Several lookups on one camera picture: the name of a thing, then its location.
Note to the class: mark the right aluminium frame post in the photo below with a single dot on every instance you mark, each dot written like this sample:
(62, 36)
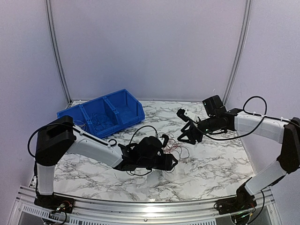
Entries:
(239, 51)

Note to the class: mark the aluminium frame post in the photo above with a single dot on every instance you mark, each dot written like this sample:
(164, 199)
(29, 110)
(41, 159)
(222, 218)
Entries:
(56, 52)
(239, 51)

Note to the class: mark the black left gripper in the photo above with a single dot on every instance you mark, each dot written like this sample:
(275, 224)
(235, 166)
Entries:
(166, 164)

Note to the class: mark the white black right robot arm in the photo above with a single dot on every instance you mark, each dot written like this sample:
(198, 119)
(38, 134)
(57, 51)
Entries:
(285, 133)

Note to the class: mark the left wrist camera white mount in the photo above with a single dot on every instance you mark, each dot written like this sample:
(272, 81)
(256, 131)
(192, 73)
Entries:
(166, 139)

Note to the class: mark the left aluminium frame post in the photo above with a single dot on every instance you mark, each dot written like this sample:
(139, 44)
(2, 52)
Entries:
(56, 52)

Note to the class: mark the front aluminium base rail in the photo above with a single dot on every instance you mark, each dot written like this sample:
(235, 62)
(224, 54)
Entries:
(100, 212)

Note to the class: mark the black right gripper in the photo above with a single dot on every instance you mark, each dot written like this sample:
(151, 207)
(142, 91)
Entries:
(190, 134)

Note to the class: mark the blue three-compartment plastic bin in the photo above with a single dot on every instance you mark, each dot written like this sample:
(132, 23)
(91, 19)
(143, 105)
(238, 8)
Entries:
(106, 115)

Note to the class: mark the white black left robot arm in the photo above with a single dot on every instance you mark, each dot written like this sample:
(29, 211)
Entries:
(63, 136)

